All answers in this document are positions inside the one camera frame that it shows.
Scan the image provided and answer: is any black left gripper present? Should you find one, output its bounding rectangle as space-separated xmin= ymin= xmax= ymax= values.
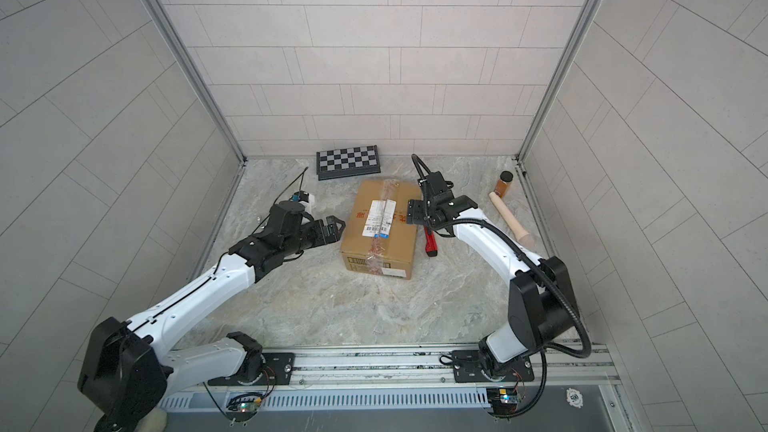
xmin=280 ymin=216 xmax=348 ymax=259

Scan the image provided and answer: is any red utility knife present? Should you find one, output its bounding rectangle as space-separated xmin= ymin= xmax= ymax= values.
xmin=424 ymin=227 xmax=438 ymax=258

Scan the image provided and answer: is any brown cardboard express box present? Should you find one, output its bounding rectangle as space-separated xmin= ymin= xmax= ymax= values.
xmin=340 ymin=179 xmax=422 ymax=280

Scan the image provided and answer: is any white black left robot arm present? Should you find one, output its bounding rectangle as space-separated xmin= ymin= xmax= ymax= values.
xmin=77 ymin=200 xmax=345 ymax=431

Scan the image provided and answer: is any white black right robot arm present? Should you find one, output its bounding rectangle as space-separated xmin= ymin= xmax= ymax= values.
xmin=407 ymin=167 xmax=591 ymax=379

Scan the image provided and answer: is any brown spice jar black lid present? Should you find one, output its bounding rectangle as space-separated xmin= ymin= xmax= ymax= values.
xmin=493 ymin=170 xmax=514 ymax=198

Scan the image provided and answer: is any black white chessboard case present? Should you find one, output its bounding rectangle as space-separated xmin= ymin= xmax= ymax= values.
xmin=316 ymin=145 xmax=381 ymax=181

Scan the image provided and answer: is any wooden rolling pin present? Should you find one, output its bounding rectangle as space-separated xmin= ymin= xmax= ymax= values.
xmin=488 ymin=192 xmax=536 ymax=250

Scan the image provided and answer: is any left green circuit board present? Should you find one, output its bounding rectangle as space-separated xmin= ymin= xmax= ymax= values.
xmin=227 ymin=392 xmax=264 ymax=414

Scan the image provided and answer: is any green circuit board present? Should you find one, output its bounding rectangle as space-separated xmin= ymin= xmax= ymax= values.
xmin=486 ymin=388 xmax=521 ymax=418
xmin=227 ymin=392 xmax=264 ymax=414

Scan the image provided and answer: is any right green circuit board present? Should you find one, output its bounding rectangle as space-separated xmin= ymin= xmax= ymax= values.
xmin=486 ymin=388 xmax=521 ymax=418

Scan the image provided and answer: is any white round sticker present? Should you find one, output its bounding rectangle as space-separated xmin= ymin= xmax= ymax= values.
xmin=566 ymin=388 xmax=584 ymax=409

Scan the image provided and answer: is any black corrugated cable conduit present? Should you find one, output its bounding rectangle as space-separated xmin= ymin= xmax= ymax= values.
xmin=410 ymin=154 xmax=593 ymax=420

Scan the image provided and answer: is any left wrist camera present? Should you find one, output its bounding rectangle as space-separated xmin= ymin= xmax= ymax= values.
xmin=291 ymin=191 xmax=315 ymax=207

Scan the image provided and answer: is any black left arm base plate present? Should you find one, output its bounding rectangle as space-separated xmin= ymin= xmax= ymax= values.
xmin=207 ymin=352 xmax=295 ymax=387

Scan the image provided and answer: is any aluminium mounting rail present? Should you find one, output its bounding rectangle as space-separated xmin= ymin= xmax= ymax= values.
xmin=165 ymin=343 xmax=620 ymax=394

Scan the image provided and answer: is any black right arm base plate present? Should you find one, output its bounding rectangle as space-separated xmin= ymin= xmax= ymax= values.
xmin=440 ymin=349 xmax=535 ymax=383

